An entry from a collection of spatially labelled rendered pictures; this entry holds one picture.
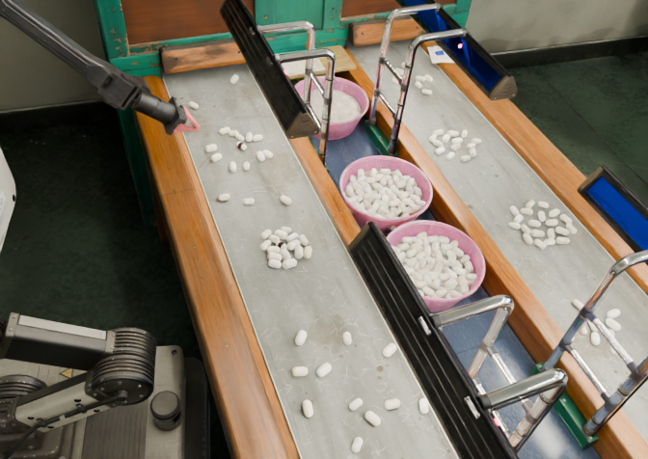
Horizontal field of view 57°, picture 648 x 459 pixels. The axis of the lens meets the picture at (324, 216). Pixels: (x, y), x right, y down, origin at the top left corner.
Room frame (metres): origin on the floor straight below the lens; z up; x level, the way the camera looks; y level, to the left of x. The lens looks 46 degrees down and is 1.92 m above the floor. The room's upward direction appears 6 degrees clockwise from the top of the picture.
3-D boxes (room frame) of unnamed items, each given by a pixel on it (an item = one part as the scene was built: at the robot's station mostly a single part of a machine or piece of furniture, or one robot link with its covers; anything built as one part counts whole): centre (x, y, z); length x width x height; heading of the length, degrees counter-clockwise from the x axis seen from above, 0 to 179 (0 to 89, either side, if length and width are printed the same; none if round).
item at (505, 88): (1.62, -0.30, 1.08); 0.62 x 0.08 x 0.07; 26
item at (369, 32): (2.04, -0.16, 0.83); 0.30 x 0.06 x 0.07; 116
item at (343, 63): (1.85, 0.12, 0.77); 0.33 x 0.15 x 0.01; 116
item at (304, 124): (1.38, 0.20, 1.08); 0.62 x 0.08 x 0.07; 26
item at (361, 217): (1.26, -0.17, 0.72); 0.27 x 0.27 x 0.10
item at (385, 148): (1.58, -0.23, 0.90); 0.20 x 0.19 x 0.45; 26
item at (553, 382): (0.53, -0.30, 0.90); 0.20 x 0.19 x 0.45; 26
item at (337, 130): (1.65, 0.03, 0.72); 0.27 x 0.27 x 0.10
